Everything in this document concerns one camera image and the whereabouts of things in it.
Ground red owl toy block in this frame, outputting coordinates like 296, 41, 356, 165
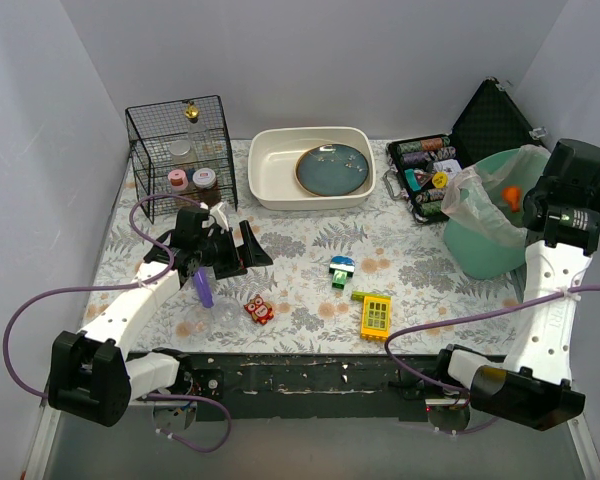
244, 295, 274, 325

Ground blue ceramic plate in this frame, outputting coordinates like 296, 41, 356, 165
295, 144, 370, 197

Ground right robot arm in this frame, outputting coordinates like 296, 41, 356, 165
446, 139, 600, 431

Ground green trash bin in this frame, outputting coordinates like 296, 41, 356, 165
443, 148, 554, 281

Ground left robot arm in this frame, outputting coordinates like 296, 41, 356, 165
47, 206, 273, 427

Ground green blue toy block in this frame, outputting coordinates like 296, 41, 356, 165
329, 255, 355, 290

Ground white rectangular basin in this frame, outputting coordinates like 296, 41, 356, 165
247, 126, 377, 211

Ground red drumstick toy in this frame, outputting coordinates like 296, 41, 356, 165
501, 186, 522, 213

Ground black poker chip case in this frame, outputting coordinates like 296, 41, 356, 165
386, 77, 547, 224

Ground clear bin liner bag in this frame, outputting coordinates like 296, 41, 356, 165
442, 145, 550, 248

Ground pink lid spice jar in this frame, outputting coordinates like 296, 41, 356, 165
168, 169, 189, 194

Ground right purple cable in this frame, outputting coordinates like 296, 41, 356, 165
383, 284, 600, 435

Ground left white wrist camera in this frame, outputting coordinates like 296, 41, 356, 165
201, 201, 230, 232

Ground yellow window toy block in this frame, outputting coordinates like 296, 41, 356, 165
351, 291, 391, 342

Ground silver lid spice jar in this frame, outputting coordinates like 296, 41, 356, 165
168, 139, 197, 170

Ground brown spice jar white lid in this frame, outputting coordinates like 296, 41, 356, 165
192, 168, 222, 206

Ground glass bottle gold stopper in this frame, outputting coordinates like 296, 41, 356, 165
184, 101, 208, 151

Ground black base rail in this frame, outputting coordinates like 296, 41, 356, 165
129, 351, 494, 424

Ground black wire rack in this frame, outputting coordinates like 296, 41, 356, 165
125, 95, 238, 208

